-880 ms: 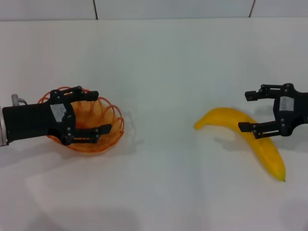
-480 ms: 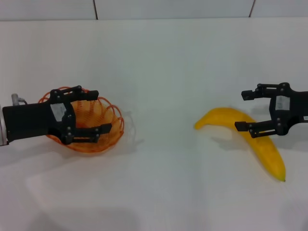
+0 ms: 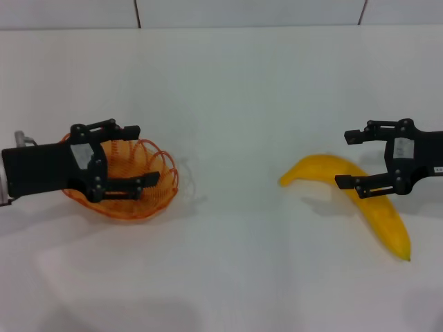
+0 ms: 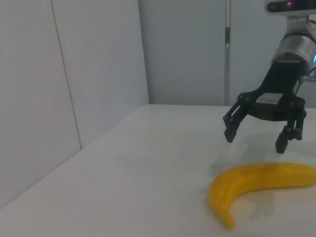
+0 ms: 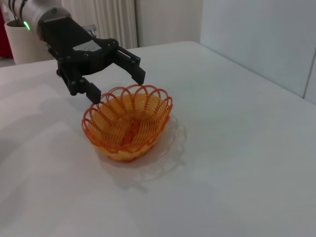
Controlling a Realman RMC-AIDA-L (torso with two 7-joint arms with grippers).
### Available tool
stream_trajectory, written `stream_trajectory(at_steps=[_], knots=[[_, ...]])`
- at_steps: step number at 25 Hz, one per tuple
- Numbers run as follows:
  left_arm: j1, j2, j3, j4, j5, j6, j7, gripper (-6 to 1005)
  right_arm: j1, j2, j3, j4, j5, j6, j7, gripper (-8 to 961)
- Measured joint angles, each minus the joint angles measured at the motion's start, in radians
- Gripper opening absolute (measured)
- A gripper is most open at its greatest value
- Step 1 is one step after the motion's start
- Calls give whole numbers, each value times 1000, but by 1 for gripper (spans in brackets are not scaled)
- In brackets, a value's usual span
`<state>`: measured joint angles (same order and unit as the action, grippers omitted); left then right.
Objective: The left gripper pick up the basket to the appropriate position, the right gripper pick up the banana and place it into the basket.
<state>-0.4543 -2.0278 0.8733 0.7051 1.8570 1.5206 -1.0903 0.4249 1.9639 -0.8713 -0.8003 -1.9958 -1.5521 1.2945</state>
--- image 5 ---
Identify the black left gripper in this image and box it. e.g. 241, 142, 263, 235
38, 15, 147, 104

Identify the orange woven plastic basket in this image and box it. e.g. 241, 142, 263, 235
81, 83, 173, 162

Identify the white pleated curtain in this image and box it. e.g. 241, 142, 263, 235
60, 0, 138, 50

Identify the red background object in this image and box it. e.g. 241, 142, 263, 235
0, 11, 13, 60

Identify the white tablecloth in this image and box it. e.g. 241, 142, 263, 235
0, 40, 316, 237

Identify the silver connector with black cable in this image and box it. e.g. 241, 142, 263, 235
82, 24, 99, 38

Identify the white cylindrical post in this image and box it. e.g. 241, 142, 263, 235
4, 19, 51, 65

